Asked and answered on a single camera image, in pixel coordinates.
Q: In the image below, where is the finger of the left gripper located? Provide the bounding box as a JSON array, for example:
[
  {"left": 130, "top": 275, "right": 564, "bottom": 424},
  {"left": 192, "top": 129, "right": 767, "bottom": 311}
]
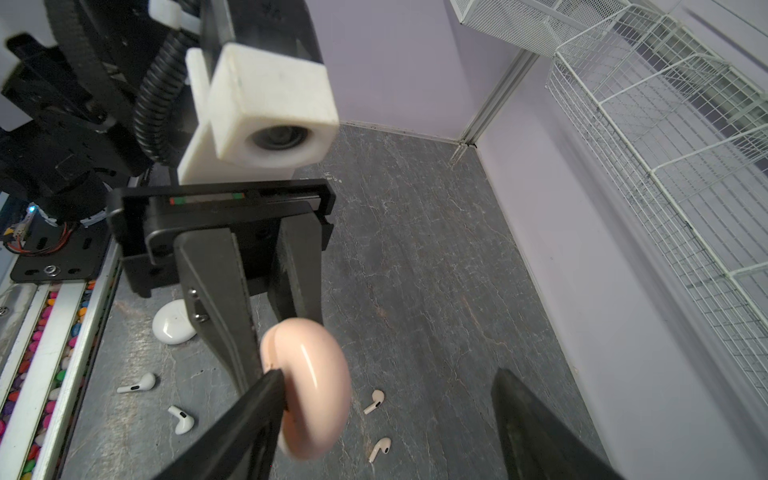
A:
[
  {"left": 267, "top": 213, "right": 323, "bottom": 325},
  {"left": 174, "top": 229, "right": 263, "bottom": 395}
]

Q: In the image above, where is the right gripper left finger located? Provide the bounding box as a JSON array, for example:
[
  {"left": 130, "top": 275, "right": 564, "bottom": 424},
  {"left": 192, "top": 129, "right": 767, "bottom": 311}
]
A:
[{"left": 156, "top": 369, "right": 286, "bottom": 479}]

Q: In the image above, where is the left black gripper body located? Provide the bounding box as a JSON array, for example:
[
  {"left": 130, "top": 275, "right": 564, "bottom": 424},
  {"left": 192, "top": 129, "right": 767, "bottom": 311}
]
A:
[{"left": 106, "top": 179, "right": 336, "bottom": 298}]

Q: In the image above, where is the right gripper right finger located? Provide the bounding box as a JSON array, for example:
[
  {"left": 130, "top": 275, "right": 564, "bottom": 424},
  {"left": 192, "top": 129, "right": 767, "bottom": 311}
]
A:
[{"left": 491, "top": 368, "right": 621, "bottom": 479}]

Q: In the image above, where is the pink earbud charging case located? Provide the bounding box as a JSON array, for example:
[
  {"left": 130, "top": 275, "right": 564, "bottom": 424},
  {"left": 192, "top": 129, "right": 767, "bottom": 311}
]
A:
[{"left": 260, "top": 318, "right": 351, "bottom": 461}]

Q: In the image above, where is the pink earbud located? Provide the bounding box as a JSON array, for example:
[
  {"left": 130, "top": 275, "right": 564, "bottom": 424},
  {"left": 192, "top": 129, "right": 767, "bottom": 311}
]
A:
[
  {"left": 363, "top": 389, "right": 386, "bottom": 415},
  {"left": 368, "top": 437, "right": 392, "bottom": 464}
]

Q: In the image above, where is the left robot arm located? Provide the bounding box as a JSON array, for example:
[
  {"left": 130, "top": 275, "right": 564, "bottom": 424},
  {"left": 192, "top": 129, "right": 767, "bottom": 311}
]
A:
[{"left": 1, "top": 1, "right": 348, "bottom": 396}]

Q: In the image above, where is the white earbud charging case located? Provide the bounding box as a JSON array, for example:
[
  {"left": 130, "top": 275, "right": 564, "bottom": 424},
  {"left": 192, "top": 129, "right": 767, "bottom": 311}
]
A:
[{"left": 152, "top": 299, "right": 196, "bottom": 345}]

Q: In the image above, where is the white earbud lower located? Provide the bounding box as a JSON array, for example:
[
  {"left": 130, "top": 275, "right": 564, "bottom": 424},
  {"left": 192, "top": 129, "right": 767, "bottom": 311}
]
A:
[{"left": 167, "top": 405, "right": 195, "bottom": 435}]

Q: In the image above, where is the white earbud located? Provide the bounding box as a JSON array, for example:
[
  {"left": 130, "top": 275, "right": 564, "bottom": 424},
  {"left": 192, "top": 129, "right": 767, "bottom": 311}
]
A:
[
  {"left": 116, "top": 372, "right": 157, "bottom": 394},
  {"left": 167, "top": 405, "right": 195, "bottom": 435}
]

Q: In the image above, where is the white earbud upper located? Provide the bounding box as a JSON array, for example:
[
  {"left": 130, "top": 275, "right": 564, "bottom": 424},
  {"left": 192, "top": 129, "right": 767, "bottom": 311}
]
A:
[{"left": 116, "top": 372, "right": 157, "bottom": 394}]

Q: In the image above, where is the white mesh box basket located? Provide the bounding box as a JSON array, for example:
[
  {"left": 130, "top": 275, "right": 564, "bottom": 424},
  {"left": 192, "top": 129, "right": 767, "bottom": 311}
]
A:
[{"left": 450, "top": 0, "right": 629, "bottom": 58}]

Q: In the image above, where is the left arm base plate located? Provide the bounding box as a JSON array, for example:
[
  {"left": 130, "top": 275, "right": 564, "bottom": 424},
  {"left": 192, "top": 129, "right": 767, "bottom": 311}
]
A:
[{"left": 10, "top": 217, "right": 110, "bottom": 283}]

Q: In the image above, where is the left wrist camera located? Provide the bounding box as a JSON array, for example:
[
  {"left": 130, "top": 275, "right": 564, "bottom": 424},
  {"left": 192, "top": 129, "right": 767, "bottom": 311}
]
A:
[{"left": 177, "top": 43, "right": 340, "bottom": 185}]

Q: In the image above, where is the white wire shelf basket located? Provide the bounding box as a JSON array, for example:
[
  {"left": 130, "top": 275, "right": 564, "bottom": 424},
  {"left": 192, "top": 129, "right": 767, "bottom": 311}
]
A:
[{"left": 547, "top": 4, "right": 767, "bottom": 398}]

